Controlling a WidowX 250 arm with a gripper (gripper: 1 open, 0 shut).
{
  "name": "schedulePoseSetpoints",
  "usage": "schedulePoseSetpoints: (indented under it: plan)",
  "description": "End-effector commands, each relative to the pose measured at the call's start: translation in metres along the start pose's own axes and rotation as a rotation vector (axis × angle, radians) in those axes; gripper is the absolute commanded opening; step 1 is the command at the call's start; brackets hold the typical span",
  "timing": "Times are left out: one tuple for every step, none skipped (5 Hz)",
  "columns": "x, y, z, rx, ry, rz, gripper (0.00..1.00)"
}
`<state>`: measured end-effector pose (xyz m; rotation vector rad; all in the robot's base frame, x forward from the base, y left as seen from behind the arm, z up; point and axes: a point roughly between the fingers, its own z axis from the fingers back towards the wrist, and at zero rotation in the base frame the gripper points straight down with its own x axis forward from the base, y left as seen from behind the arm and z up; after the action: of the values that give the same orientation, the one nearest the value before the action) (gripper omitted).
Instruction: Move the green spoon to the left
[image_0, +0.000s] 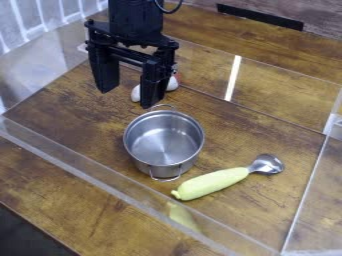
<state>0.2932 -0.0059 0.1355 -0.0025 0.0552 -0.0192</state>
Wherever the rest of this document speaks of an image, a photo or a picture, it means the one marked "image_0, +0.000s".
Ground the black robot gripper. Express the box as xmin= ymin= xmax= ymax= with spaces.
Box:
xmin=85 ymin=0 xmax=181 ymax=109

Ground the stainless steel pot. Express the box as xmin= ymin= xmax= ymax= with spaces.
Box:
xmin=123 ymin=104 xmax=206 ymax=182

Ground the toy mushroom red cap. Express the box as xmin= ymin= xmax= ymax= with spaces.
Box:
xmin=131 ymin=72 xmax=179 ymax=105

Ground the black strip on table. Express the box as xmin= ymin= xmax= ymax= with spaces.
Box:
xmin=217 ymin=3 xmax=305 ymax=31

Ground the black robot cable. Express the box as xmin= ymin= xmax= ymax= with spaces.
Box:
xmin=154 ymin=0 xmax=185 ymax=15

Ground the clear acrylic enclosure wall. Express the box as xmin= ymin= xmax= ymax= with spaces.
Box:
xmin=0 ymin=6 xmax=342 ymax=256

